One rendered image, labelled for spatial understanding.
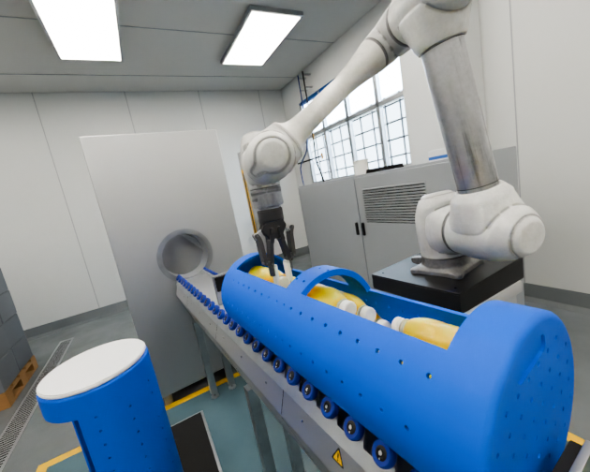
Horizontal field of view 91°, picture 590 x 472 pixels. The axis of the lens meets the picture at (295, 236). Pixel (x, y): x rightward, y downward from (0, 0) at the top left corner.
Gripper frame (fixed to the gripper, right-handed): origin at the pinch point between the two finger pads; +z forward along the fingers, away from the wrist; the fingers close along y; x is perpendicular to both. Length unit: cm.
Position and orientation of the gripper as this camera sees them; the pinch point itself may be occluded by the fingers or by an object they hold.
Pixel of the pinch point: (282, 273)
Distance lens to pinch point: 88.5
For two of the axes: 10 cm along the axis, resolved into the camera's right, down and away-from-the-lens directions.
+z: 1.8, 9.7, 1.7
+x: 5.4, 0.4, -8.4
